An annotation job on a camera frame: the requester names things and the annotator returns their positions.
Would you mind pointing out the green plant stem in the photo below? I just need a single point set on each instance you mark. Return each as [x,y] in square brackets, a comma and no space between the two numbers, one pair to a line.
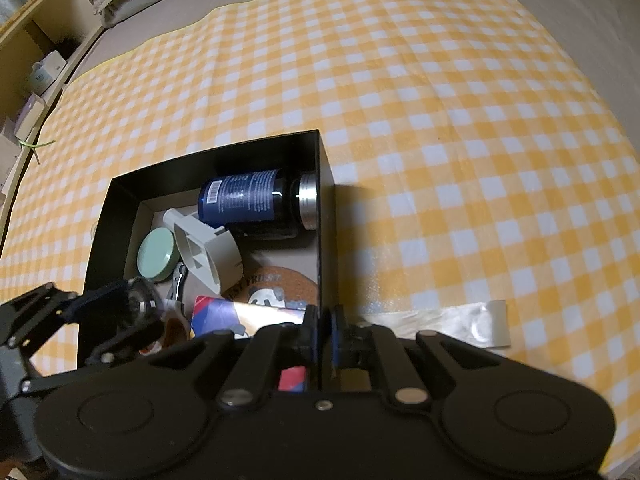
[32,146]

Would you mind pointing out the round cork coaster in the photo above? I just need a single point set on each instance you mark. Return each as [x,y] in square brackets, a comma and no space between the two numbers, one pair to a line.
[290,280]

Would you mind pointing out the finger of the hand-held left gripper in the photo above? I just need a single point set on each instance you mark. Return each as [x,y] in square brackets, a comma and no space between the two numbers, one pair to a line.
[95,302]
[125,342]

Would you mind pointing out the colourful card box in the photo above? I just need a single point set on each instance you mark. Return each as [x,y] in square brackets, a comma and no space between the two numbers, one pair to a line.
[215,312]

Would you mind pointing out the black cardboard box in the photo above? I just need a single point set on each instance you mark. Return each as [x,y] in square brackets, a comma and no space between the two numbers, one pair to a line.
[110,240]

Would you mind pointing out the small white box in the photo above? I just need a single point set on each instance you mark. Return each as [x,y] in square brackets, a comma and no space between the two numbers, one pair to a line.
[9,152]

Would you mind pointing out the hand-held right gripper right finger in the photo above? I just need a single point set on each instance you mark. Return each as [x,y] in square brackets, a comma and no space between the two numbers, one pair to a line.
[339,345]

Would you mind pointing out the clear plastic wrapper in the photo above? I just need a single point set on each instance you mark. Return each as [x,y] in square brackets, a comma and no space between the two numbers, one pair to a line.
[470,322]

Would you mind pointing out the yellow checked mat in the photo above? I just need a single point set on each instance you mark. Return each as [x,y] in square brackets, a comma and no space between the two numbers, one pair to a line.
[425,110]

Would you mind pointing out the pale green tissue box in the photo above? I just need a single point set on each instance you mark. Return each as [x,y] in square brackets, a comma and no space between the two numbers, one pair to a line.
[47,72]

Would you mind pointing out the white red scissors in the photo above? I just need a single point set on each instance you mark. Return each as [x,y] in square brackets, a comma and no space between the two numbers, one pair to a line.
[176,285]

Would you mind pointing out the dark blue bottle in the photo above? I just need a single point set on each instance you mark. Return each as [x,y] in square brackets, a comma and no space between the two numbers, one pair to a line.
[240,200]

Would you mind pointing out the wooden shelf unit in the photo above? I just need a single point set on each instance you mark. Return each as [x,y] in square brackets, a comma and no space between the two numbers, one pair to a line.
[30,40]

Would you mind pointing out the grey plastic holder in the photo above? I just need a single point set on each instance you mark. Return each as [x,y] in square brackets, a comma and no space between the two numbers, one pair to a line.
[220,250]

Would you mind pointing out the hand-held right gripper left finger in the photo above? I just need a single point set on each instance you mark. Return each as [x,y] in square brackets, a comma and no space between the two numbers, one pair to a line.
[306,335]

